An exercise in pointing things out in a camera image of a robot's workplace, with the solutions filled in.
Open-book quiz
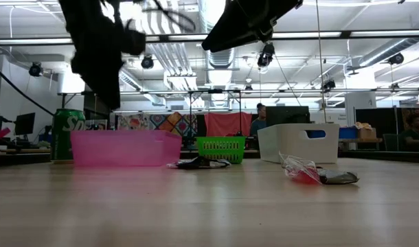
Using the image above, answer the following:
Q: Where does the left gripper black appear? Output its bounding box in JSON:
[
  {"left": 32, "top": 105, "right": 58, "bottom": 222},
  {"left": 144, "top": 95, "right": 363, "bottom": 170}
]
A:
[{"left": 58, "top": 0, "right": 126, "bottom": 110}]

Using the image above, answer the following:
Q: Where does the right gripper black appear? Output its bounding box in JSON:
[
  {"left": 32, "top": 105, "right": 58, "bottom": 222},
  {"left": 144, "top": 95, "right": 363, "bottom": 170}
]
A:
[{"left": 201, "top": 0, "right": 304, "bottom": 53}]

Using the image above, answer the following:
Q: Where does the clear-wrapped red hard candy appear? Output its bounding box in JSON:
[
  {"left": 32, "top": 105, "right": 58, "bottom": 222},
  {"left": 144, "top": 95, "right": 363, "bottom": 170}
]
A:
[{"left": 279, "top": 152, "right": 323, "bottom": 185}]

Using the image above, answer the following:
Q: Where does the black ceiling spotlight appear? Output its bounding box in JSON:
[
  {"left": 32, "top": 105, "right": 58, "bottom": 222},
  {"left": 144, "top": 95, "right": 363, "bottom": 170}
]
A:
[
  {"left": 257, "top": 43, "right": 276, "bottom": 69},
  {"left": 140, "top": 54, "right": 155, "bottom": 70},
  {"left": 387, "top": 52, "right": 405, "bottom": 66},
  {"left": 321, "top": 79, "right": 337, "bottom": 92},
  {"left": 28, "top": 61, "right": 45, "bottom": 78}
]

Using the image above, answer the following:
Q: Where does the green Sprite soda can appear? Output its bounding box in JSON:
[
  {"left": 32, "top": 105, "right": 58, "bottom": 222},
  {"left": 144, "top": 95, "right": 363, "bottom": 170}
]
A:
[{"left": 50, "top": 108, "right": 87, "bottom": 161}]

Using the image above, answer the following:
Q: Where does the colourful patchwork quilt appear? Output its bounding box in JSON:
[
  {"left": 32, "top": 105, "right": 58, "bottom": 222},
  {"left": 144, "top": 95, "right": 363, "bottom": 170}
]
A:
[{"left": 117, "top": 111, "right": 199, "bottom": 138}]

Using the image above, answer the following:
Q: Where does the pink translucent plastic bin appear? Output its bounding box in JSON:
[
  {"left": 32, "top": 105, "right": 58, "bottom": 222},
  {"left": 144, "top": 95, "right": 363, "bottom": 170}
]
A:
[{"left": 70, "top": 129, "right": 183, "bottom": 168}]

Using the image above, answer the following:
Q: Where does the small black monitor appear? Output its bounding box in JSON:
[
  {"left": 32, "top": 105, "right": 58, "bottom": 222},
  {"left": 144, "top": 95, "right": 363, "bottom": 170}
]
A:
[{"left": 14, "top": 112, "right": 36, "bottom": 136}]

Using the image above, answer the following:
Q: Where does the red hanging cloth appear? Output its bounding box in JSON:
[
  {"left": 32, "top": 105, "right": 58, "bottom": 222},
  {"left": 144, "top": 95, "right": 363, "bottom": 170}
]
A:
[{"left": 205, "top": 112, "right": 253, "bottom": 137}]

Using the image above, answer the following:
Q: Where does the person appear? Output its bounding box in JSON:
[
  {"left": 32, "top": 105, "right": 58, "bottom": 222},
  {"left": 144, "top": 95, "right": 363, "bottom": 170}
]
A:
[
  {"left": 249, "top": 102, "right": 267, "bottom": 137},
  {"left": 400, "top": 115, "right": 419, "bottom": 152}
]

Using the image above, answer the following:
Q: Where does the large black monitor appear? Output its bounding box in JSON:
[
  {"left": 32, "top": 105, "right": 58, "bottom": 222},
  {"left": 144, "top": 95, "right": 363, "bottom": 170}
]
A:
[{"left": 266, "top": 106, "right": 311, "bottom": 127}]

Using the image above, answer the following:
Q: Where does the overhead LED light bar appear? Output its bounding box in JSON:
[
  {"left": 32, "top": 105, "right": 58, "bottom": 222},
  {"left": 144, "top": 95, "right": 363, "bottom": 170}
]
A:
[{"left": 0, "top": 30, "right": 419, "bottom": 47}]

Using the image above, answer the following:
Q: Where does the green plastic slotted basket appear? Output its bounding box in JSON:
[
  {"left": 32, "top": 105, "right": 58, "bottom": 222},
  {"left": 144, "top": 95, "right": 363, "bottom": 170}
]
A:
[{"left": 195, "top": 136, "right": 247, "bottom": 165}]

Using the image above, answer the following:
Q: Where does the white plastic bin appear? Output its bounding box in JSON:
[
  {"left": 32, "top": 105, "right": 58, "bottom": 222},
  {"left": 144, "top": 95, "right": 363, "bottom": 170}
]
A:
[{"left": 256, "top": 123, "right": 341, "bottom": 165}]

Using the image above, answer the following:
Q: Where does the white building column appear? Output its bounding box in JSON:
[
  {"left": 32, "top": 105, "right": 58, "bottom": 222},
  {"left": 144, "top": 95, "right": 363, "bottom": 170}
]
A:
[{"left": 344, "top": 91, "right": 378, "bottom": 124}]

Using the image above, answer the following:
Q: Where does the blue storage bin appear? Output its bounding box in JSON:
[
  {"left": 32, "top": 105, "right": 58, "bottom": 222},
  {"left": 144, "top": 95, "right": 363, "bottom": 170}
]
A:
[{"left": 339, "top": 126, "right": 359, "bottom": 140}]

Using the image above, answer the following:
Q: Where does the brown cardboard box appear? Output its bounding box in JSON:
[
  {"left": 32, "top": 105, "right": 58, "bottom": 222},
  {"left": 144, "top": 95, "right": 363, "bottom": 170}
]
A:
[{"left": 354, "top": 121, "right": 378, "bottom": 140}]

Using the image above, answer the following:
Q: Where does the black room partition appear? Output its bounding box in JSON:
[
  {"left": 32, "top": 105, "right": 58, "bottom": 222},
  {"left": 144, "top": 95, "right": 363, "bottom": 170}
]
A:
[{"left": 354, "top": 108, "right": 398, "bottom": 152}]

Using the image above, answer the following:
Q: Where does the dark patterned tapestry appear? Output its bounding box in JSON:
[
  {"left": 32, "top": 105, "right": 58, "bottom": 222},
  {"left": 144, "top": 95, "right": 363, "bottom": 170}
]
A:
[{"left": 400, "top": 106, "right": 419, "bottom": 134}]

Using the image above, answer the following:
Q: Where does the silver ventilation duct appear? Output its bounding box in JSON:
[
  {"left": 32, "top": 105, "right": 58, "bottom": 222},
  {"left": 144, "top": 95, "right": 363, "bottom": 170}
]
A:
[
  {"left": 197, "top": 0, "right": 236, "bottom": 69},
  {"left": 359, "top": 36, "right": 419, "bottom": 68}
]

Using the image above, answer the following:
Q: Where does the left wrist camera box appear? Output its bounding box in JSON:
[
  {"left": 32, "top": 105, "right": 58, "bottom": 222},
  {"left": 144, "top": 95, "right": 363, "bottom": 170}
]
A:
[{"left": 122, "top": 29, "right": 147, "bottom": 56}]

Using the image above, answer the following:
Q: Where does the black slanting cable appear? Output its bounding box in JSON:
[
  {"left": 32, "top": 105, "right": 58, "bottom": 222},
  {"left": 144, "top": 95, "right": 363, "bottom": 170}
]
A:
[{"left": 0, "top": 60, "right": 56, "bottom": 117}]

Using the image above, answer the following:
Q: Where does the thin hanging wire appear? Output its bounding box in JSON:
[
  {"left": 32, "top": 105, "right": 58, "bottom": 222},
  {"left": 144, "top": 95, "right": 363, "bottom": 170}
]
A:
[{"left": 315, "top": 0, "right": 329, "bottom": 124}]

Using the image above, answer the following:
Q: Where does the red handle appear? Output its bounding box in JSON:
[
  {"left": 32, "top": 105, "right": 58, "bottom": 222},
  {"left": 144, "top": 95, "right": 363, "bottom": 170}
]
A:
[{"left": 0, "top": 127, "right": 12, "bottom": 145}]

